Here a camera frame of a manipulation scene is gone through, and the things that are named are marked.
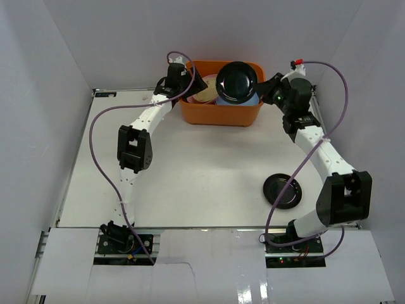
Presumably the small beige patterned plate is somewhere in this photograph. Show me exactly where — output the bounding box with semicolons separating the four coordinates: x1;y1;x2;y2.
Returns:
193;77;218;103

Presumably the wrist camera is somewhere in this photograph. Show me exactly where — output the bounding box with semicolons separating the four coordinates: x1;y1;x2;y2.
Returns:
281;59;306;81
168;56;184;65

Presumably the purple cable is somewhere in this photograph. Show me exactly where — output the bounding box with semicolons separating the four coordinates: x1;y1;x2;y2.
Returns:
264;60;351;261
89;50;196;265

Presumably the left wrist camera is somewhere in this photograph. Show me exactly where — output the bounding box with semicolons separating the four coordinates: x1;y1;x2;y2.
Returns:
168;56;184;65

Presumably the blue plastic plate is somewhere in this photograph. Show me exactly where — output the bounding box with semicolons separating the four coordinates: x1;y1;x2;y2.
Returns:
215;94;259;106

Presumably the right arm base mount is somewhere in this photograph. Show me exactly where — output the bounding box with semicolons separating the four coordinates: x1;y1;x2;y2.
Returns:
258;233;326;269

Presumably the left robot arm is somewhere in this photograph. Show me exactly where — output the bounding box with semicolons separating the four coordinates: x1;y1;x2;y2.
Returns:
101;63;208;253

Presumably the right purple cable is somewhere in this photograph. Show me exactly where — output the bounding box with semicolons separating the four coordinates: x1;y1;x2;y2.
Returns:
264;60;351;261

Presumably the pink plastic plate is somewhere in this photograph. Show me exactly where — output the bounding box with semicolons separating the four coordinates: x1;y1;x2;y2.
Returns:
187;74;218;104

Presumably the glossy black plate front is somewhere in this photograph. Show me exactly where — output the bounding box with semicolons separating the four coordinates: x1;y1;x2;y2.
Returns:
262;172;304;210

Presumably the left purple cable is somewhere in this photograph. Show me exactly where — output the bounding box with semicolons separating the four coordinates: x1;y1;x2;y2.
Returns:
89;50;196;265

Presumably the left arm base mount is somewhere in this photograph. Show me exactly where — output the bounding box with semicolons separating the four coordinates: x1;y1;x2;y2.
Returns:
93;234;157;266

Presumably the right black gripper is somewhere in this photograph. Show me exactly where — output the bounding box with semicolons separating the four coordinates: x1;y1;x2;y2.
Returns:
254;73;292;116

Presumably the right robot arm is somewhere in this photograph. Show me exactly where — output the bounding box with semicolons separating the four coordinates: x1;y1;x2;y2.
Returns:
256;73;372;253

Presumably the orange plastic bin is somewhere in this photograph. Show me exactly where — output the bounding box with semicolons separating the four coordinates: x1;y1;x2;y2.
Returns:
178;60;266;127

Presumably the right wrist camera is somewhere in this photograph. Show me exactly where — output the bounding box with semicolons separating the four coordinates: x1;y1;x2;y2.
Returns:
281;59;306;81

